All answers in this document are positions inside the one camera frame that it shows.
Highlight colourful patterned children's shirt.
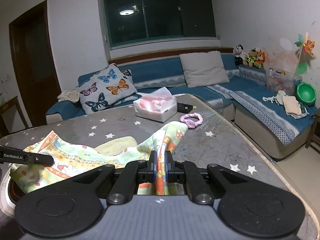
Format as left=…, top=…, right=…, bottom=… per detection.
left=10, top=121, right=188, bottom=195

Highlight dark wooden side table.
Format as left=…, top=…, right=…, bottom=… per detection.
left=1, top=96, right=29, bottom=138

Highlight grey star tablecloth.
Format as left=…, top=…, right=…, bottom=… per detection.
left=1, top=95, right=319, bottom=239

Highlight pink tissue pack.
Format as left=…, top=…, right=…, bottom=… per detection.
left=133, top=87, right=177, bottom=123

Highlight dark wooden door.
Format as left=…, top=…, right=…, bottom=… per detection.
left=9, top=1, right=61, bottom=127

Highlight white lace cloth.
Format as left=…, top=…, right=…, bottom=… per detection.
left=57, top=90, right=80, bottom=103

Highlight butterfly print cushion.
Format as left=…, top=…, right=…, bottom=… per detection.
left=76, top=63, right=138, bottom=115

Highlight beige cushion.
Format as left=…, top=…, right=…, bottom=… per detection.
left=180, top=51, right=229, bottom=88

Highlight blue sofa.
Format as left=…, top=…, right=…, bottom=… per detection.
left=45, top=52, right=318, bottom=159

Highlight panda plush toy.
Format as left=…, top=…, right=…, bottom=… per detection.
left=234, top=44, right=244, bottom=66

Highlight folded beige cloths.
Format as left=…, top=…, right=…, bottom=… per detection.
left=262, top=90, right=310, bottom=119

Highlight brown bear plush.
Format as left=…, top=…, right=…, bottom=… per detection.
left=243, top=48, right=258, bottom=67

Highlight clear plastic storage box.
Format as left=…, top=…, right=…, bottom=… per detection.
left=266, top=69, right=303, bottom=96

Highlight orange plush toy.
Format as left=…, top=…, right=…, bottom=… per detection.
left=254, top=49, right=266, bottom=69

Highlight green plastic bowl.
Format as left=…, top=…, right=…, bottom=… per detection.
left=296, top=82, right=317, bottom=106

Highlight dark window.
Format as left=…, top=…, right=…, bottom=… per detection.
left=104, top=0, right=216, bottom=47

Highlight colourful pinwheel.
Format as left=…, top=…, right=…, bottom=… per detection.
left=295, top=33, right=315, bottom=75

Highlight pink toy ring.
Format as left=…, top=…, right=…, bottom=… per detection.
left=179, top=112, right=203, bottom=130

